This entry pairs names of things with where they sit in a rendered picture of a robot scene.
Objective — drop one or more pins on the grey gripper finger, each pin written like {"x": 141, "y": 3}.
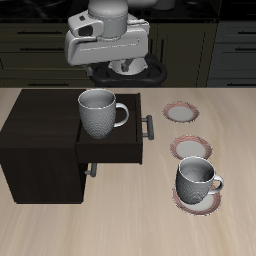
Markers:
{"x": 88, "y": 70}
{"x": 125, "y": 65}

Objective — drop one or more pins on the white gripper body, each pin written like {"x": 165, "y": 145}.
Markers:
{"x": 110, "y": 48}

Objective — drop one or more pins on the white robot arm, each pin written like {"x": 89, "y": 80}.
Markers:
{"x": 108, "y": 16}

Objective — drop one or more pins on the white porcelain mug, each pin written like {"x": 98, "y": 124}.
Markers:
{"x": 96, "y": 120}
{"x": 191, "y": 186}

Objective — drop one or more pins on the white plate with red rim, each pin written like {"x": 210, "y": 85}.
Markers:
{"x": 205, "y": 207}
{"x": 180, "y": 112}
{"x": 190, "y": 148}

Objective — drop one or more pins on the dark wooden drawer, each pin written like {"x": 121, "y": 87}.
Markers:
{"x": 110, "y": 150}

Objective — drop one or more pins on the dark kitchen cupboards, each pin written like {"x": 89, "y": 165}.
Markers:
{"x": 33, "y": 50}

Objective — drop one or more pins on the dark wooden cabinet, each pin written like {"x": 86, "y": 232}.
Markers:
{"x": 36, "y": 143}

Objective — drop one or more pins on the flat black base plate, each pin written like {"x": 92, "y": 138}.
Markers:
{"x": 156, "y": 75}

